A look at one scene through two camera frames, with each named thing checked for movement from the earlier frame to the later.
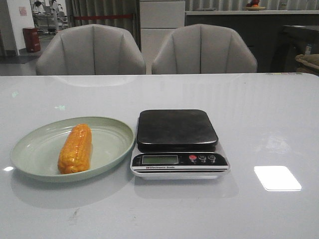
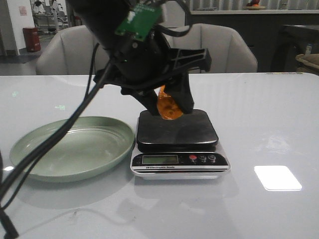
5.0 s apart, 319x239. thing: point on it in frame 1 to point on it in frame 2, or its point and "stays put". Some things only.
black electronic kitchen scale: x=177 y=144 stays put
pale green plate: x=65 y=149 stays put
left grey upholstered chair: x=92 y=49 stays put
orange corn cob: x=76 y=153 to x=167 y=107
